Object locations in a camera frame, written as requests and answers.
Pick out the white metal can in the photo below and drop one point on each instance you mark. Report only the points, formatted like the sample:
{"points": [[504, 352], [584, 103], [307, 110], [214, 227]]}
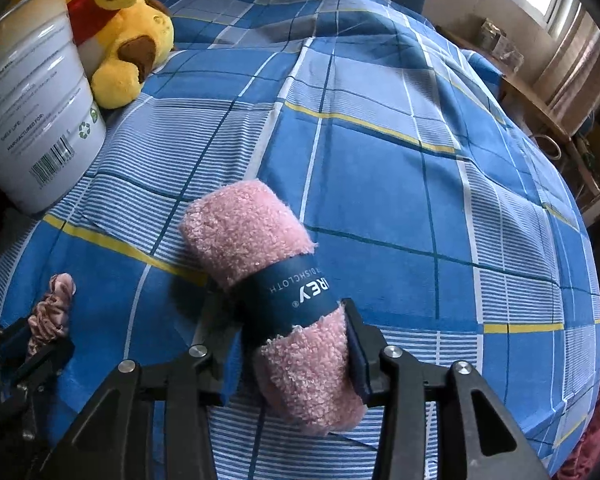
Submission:
{"points": [[35, 85]]}

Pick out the pink dishcloth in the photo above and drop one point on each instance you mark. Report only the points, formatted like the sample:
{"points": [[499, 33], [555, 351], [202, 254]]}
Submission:
{"points": [[240, 230]]}

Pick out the satin hair scrunchie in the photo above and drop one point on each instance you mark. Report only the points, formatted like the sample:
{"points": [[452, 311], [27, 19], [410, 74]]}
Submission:
{"points": [[55, 310]]}

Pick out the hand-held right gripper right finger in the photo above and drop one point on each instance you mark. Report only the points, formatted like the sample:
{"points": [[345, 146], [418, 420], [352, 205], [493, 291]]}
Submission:
{"points": [[357, 355]]}

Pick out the clear containers on desk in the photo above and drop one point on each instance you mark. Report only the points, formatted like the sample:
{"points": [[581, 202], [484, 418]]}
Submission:
{"points": [[500, 45]]}

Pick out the pale patterned curtain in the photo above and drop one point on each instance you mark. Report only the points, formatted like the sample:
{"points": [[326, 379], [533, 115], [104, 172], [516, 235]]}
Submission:
{"points": [[575, 70]]}

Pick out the wooden desk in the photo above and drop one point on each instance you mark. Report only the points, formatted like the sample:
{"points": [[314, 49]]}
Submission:
{"points": [[520, 95]]}

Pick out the pink fluffy blanket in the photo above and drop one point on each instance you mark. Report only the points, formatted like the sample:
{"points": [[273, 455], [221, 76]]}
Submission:
{"points": [[595, 410]]}

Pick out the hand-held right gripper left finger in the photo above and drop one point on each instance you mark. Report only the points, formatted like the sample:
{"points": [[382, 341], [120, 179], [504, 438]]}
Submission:
{"points": [[215, 365]]}

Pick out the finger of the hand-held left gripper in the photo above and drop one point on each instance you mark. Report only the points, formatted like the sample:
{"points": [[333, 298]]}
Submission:
{"points": [[45, 355]]}

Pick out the yellow bear plush red shirt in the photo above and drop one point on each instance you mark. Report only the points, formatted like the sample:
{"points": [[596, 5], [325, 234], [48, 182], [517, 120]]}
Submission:
{"points": [[125, 25]]}

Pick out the blue plaid blanket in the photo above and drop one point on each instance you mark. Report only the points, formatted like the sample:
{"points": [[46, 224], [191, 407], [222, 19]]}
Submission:
{"points": [[380, 185]]}

